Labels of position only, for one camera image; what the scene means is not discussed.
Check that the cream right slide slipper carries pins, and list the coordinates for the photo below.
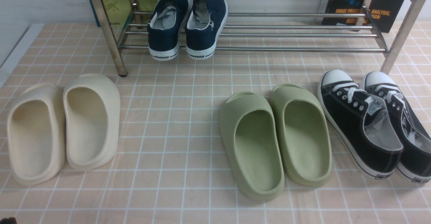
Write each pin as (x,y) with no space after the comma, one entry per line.
(92,108)

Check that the green right slide slipper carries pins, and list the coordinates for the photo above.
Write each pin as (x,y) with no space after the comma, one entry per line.
(303,135)

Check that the black lace-up sneaker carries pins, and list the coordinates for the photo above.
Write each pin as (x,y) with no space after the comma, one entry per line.
(362,121)
(415,162)

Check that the green left slide slipper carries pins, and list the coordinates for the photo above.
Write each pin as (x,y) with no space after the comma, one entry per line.
(247,129)

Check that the black image processing book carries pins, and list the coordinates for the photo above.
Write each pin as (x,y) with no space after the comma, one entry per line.
(383,12)

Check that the cream left slide slipper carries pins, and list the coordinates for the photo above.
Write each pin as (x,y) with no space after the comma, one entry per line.
(36,134)

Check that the yellow-green book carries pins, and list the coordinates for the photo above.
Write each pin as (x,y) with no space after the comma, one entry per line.
(118,10)

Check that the green slide slipper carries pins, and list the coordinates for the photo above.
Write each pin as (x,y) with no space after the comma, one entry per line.
(303,135)
(247,129)

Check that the black left lace-up sneaker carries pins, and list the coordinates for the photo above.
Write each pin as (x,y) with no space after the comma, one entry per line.
(362,121)

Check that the cream slide slipper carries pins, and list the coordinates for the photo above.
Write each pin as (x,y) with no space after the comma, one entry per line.
(36,134)
(92,108)

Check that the navy canvas shoe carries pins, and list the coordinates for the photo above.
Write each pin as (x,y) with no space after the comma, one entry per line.
(164,27)
(204,26)

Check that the black right lace-up sneaker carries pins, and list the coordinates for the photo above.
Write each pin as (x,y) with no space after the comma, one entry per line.
(415,162)

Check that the silver metal shoe rack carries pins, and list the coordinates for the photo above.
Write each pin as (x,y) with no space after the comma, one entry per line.
(365,28)

